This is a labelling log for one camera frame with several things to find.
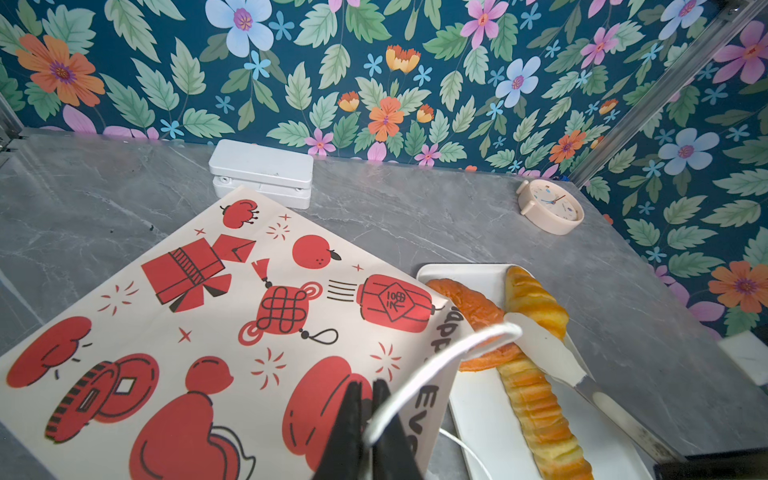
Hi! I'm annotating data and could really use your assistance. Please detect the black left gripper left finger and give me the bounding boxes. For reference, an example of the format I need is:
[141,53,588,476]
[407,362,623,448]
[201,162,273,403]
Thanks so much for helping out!
[312,382,363,480]

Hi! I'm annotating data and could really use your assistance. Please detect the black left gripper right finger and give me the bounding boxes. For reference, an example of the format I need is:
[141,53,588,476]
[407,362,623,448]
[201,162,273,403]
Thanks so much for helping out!
[367,379,423,480]

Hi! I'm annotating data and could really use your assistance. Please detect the red white paper bag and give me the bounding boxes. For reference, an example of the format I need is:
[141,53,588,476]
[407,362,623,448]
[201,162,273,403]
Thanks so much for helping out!
[1,188,472,479]

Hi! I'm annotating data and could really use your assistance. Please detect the white rectangular tray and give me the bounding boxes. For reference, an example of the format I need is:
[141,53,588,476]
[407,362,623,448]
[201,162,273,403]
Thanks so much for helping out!
[416,263,652,479]

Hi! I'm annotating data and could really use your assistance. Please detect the white plastic box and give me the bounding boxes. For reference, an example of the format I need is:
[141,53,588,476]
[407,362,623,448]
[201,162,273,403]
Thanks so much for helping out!
[208,140,314,210]

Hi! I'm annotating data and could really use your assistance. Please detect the metal tongs white tips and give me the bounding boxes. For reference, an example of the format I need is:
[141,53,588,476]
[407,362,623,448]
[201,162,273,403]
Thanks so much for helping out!
[504,312,686,463]

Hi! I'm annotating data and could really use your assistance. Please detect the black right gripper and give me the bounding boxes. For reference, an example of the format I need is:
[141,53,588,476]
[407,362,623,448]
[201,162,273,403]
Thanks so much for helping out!
[653,448,767,480]

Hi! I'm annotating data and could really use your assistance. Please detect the brown round pastry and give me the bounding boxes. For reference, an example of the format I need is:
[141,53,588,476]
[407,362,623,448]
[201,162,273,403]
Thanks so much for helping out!
[426,278,524,372]

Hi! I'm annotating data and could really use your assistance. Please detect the long twisted bread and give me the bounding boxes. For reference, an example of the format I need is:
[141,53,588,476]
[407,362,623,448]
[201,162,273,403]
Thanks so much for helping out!
[497,266,593,479]

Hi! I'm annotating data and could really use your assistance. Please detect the pink alarm clock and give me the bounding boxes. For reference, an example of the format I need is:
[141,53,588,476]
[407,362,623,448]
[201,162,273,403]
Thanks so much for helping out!
[516,179,585,236]

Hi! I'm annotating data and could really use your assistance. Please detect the white remote control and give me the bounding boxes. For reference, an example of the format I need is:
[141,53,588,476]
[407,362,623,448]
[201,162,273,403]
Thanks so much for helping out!
[718,331,768,387]

